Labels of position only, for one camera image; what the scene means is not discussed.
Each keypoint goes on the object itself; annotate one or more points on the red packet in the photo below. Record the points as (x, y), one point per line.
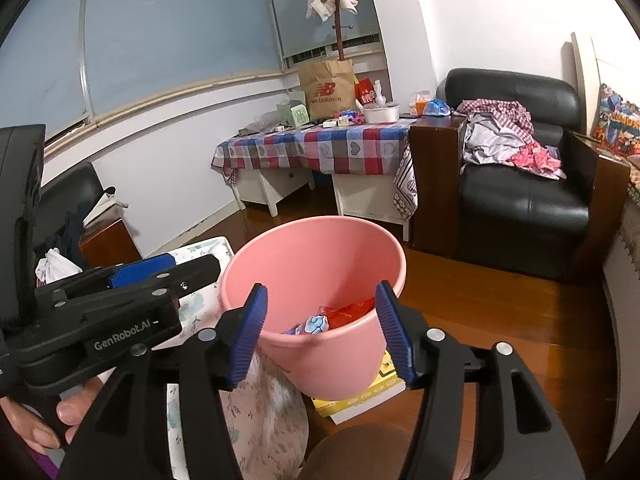
(365, 92)

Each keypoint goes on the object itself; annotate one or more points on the black leather armchair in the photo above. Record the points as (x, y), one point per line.
(525, 210)

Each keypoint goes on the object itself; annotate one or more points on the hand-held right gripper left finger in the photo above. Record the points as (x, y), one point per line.
(246, 340)

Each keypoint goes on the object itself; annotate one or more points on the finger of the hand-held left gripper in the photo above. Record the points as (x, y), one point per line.
(142, 267)
(192, 271)

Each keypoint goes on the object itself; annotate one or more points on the white bowl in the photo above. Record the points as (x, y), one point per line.
(381, 114)

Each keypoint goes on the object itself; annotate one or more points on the white table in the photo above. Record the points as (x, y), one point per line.
(270, 185)
(370, 200)

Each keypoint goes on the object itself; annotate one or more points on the floral tablecloth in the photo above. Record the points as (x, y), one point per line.
(270, 425)

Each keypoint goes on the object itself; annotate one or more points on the dark garment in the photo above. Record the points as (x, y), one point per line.
(72, 240)

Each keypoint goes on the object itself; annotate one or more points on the checkered tablecloth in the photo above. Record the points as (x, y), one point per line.
(320, 147)

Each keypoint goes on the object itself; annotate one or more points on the pink plastic bucket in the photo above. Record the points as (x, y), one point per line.
(310, 270)

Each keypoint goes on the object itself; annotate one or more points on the colourful picture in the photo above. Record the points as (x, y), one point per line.
(617, 120)

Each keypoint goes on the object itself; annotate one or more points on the wooden side table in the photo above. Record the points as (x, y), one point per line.
(110, 245)
(435, 185)

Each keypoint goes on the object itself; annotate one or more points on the yellow white box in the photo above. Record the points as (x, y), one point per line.
(350, 402)

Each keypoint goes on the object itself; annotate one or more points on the large window with blinds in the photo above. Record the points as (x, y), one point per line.
(150, 35)

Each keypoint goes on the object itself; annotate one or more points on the blue plastic bag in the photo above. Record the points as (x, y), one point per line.
(439, 108)

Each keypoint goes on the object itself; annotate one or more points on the orange foam net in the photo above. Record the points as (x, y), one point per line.
(350, 312)

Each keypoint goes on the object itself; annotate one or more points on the wooden cabinet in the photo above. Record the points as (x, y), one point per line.
(600, 200)

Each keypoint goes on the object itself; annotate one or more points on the wooden coat rack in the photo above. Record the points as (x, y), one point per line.
(340, 25)

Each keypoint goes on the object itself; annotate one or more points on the white garment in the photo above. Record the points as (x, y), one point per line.
(57, 266)

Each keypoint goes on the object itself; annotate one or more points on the white bottle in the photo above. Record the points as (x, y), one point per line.
(380, 92)

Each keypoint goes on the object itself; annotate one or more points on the person's left hand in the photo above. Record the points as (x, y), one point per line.
(75, 410)

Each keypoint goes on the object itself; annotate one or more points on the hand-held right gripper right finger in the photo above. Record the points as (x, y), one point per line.
(395, 340)

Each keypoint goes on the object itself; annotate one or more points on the orange tissue pack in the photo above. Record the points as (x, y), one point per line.
(420, 104)

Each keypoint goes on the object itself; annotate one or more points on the brown paper bag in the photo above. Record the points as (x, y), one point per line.
(327, 90)

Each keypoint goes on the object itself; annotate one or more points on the pile of patterned clothes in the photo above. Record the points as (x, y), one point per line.
(500, 135)

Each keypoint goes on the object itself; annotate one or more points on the green box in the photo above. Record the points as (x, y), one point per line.
(295, 115)

